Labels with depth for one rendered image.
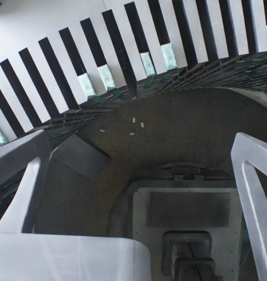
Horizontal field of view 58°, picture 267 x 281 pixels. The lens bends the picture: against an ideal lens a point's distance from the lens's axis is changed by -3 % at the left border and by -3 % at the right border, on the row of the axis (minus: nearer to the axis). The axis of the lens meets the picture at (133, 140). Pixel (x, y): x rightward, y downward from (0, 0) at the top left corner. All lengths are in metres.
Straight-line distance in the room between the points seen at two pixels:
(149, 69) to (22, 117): 0.14
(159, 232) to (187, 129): 0.54
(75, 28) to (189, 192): 0.91
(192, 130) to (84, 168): 0.60
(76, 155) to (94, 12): 1.05
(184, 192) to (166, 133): 0.37
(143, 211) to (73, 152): 0.45
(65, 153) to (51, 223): 0.45
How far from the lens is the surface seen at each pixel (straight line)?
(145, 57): 0.27
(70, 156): 1.28
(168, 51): 0.27
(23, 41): 0.30
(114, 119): 1.32
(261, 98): 1.36
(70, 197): 1.44
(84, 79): 0.26
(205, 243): 1.16
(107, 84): 0.26
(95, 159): 1.30
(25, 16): 0.30
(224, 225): 1.20
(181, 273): 1.00
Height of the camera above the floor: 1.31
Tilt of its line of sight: 83 degrees down
